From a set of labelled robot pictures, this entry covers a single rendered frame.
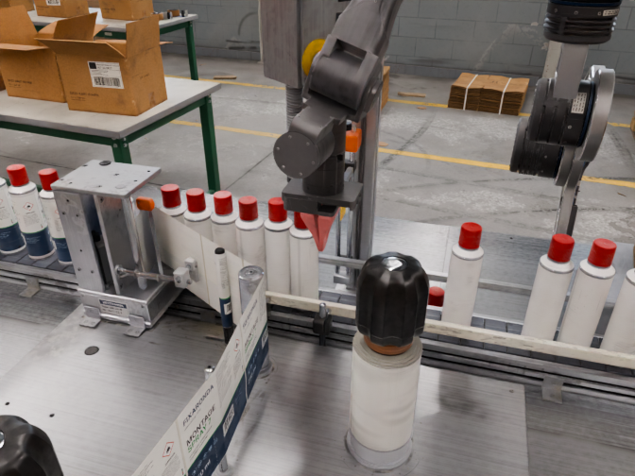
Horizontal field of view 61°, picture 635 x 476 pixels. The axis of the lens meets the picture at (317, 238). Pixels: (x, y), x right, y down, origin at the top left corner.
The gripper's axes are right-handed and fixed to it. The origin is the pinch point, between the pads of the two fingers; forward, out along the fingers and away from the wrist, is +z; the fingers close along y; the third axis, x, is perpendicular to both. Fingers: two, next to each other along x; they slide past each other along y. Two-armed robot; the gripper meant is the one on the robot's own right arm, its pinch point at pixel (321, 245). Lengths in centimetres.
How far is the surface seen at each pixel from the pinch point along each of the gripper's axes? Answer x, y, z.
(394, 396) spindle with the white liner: -18.2, 14.3, 8.4
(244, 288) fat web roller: -7.3, -9.4, 4.9
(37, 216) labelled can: 13, -64, 12
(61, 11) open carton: 346, -325, 21
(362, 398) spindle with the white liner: -17.9, 10.4, 10.1
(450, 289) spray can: 12.3, 19.3, 12.2
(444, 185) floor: 269, 10, 103
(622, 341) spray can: 11, 46, 16
